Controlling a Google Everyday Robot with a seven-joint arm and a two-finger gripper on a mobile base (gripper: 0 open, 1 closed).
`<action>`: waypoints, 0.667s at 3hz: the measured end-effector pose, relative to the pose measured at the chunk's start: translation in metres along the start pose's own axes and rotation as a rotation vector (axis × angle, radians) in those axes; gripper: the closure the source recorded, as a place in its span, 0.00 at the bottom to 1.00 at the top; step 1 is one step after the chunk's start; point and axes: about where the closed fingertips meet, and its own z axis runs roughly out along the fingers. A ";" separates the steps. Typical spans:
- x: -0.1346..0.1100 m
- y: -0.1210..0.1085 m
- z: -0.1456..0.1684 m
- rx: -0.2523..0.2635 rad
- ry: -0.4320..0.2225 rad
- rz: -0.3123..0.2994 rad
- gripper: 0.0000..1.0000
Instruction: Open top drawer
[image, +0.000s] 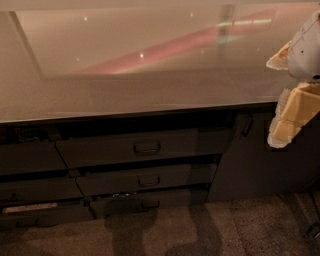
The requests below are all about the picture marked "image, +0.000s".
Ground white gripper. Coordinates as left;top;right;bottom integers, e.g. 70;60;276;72
266;11;320;149

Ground dark drawer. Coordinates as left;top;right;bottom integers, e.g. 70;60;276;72
56;128;232;168
0;177;82;201
90;188;207;218
76;163;217;196
0;200;94;231
0;142;66;175

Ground dark right cabinet door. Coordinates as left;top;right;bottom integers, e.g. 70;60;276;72
207;109;320;202

